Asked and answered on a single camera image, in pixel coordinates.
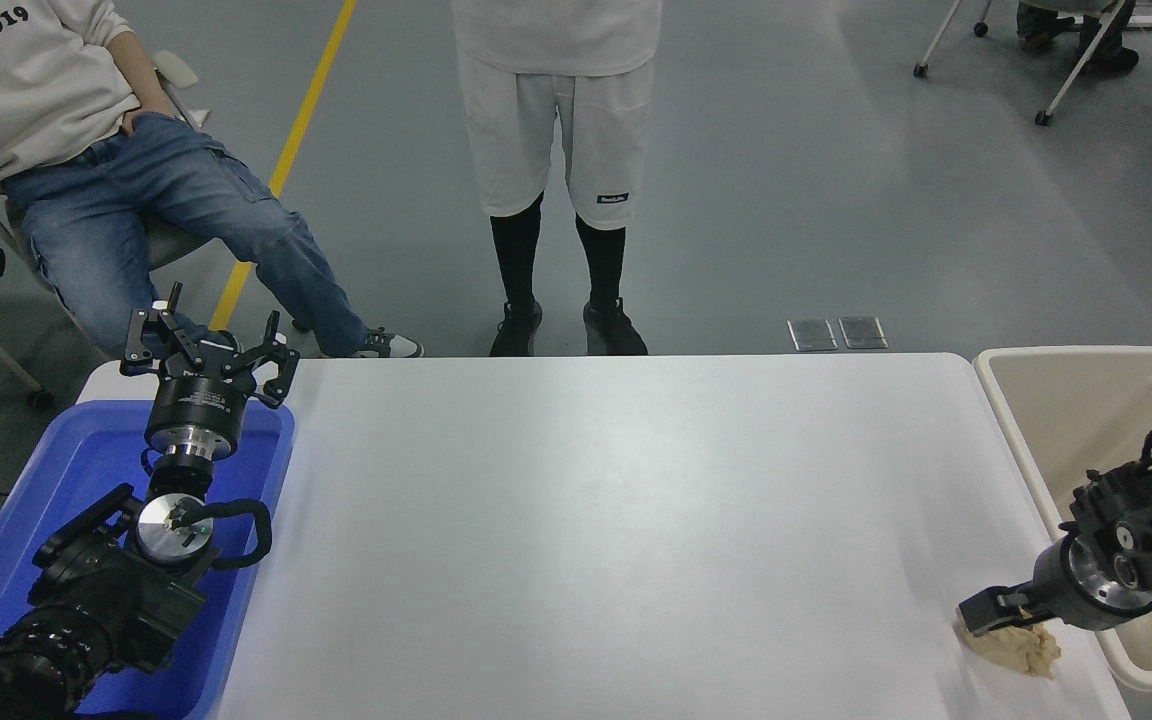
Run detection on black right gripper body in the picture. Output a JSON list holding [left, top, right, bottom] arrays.
[[1033, 536, 1102, 632]]

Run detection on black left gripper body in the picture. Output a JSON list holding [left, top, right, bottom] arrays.
[[146, 352, 259, 445]]

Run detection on tan paper ball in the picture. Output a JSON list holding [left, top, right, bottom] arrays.
[[954, 610, 1062, 680]]

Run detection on blue plastic tray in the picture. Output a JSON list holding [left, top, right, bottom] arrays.
[[0, 400, 296, 720]]

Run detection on large pale plastic bin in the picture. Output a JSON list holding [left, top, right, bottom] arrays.
[[974, 346, 1152, 694]]

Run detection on silver floor plate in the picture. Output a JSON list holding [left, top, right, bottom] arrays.
[[839, 317, 889, 351], [788, 319, 839, 353]]

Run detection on standing person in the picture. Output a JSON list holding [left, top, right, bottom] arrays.
[[451, 0, 664, 358]]

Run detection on distant seated person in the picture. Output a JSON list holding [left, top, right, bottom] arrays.
[[1016, 0, 1142, 76]]

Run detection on white wheeled chair frame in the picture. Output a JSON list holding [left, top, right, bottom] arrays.
[[914, 0, 1152, 126]]

